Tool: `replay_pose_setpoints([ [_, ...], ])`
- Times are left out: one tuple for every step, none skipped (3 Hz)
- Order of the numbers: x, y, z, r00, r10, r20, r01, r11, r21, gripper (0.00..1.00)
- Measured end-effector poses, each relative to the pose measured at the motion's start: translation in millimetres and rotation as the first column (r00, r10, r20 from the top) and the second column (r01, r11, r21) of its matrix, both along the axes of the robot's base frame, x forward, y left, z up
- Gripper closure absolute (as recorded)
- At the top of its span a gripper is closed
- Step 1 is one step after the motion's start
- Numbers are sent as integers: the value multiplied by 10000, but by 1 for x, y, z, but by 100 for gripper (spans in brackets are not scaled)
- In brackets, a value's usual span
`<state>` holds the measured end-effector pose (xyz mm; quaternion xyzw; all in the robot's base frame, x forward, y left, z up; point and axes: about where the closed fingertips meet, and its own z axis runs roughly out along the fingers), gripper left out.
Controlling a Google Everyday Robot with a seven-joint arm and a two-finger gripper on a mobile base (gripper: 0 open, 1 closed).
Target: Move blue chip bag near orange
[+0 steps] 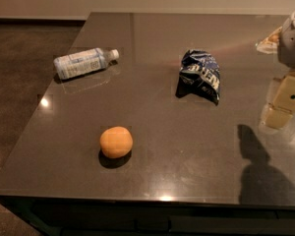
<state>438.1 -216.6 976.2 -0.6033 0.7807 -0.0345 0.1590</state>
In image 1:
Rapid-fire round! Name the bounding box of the orange fruit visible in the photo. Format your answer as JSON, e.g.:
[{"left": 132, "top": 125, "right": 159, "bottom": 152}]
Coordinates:
[{"left": 99, "top": 126, "right": 133, "bottom": 159}]

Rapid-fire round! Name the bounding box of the plastic water bottle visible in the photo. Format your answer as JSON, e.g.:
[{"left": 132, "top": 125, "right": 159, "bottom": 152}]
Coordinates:
[{"left": 54, "top": 48, "right": 119, "bottom": 80}]

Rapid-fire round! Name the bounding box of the blue chip bag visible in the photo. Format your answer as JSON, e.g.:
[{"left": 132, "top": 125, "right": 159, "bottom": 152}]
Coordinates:
[{"left": 176, "top": 49, "right": 220, "bottom": 105}]

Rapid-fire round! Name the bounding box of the small snack wrapper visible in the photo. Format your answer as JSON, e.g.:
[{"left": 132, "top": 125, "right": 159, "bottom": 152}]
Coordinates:
[{"left": 256, "top": 28, "right": 282, "bottom": 54}]

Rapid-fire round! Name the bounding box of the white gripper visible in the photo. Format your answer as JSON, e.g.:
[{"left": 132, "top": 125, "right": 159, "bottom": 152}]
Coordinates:
[{"left": 261, "top": 10, "right": 295, "bottom": 130}]

